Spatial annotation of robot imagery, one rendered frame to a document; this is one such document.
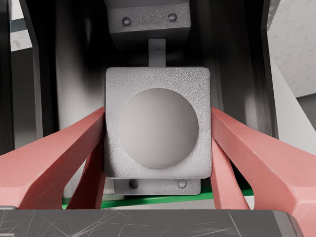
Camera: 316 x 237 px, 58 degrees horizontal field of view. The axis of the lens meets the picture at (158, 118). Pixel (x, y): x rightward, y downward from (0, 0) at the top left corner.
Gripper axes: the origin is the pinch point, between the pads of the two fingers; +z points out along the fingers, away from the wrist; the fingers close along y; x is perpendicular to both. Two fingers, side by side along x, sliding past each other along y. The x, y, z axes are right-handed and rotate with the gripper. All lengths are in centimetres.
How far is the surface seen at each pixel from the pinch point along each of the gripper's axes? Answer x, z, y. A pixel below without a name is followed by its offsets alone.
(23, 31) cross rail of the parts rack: -1.5, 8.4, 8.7
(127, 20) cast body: -3.0, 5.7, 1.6
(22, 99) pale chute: 6.3, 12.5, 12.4
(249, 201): 32.6, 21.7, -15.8
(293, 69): 45, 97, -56
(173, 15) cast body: -3.2, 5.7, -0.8
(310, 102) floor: 78, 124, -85
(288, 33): 25, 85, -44
